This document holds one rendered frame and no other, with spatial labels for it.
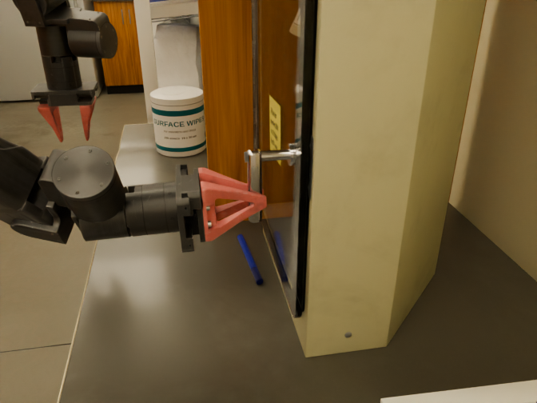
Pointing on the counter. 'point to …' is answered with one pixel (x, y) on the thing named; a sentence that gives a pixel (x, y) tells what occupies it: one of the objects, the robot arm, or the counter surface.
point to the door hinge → (253, 57)
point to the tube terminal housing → (381, 161)
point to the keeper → (311, 167)
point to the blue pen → (250, 260)
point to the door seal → (308, 145)
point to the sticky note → (274, 124)
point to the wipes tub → (178, 121)
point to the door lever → (255, 157)
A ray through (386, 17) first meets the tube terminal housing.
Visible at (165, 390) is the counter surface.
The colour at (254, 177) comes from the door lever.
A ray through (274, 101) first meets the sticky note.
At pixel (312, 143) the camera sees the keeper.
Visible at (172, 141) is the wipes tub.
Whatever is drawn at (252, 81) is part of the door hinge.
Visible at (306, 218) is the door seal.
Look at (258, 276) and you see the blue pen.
